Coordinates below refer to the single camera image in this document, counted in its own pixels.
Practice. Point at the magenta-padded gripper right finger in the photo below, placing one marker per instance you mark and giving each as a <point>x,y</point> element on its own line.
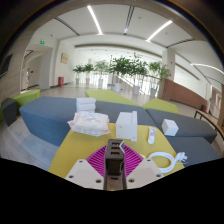
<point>143,173</point>

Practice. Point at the ceiling light strips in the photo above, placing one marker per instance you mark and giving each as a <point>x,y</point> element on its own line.
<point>95,20</point>

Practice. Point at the white stacked boxes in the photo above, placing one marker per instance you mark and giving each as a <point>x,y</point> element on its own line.
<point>85,104</point>

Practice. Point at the row of potted plants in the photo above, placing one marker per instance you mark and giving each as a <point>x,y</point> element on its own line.
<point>121,68</point>

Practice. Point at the black wall screen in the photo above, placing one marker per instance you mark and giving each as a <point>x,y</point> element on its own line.
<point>5,66</point>

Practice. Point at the tall white box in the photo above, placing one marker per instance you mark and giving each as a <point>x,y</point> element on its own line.
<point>126,126</point>

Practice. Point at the small white cube box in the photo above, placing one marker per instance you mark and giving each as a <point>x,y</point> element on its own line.
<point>170,127</point>

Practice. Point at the person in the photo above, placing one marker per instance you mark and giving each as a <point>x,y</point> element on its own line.
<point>28,78</point>

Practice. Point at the dark grey charger block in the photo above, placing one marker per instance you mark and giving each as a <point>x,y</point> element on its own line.
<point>115,160</point>

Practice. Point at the red bin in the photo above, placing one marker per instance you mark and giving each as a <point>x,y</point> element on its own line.
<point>61,81</point>

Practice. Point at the white wet wipes pack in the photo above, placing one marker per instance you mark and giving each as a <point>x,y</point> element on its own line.
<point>88,123</point>

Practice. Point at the green sofa seat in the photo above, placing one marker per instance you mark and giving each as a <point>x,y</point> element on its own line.
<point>161,106</point>
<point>26,97</point>
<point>106,96</point>

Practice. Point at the framed wall picture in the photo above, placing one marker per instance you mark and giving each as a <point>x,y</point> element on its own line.
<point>64,58</point>

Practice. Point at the wooden bench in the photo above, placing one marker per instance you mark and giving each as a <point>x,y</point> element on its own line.
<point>208,118</point>

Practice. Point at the long blue-grey sofa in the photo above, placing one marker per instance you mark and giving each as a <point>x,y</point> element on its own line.
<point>46,116</point>

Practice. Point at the dark grey ottoman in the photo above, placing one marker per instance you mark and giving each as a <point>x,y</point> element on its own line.
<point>9,111</point>

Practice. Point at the green exit sign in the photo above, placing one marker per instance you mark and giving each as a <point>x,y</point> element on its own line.
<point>42,42</point>

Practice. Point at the wooden shelf unit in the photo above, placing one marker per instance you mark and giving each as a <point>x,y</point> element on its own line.
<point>221,111</point>

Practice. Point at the small white tube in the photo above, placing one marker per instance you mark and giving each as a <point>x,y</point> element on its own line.
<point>151,136</point>

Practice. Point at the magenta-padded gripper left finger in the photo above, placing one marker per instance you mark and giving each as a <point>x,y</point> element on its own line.
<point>83,173</point>

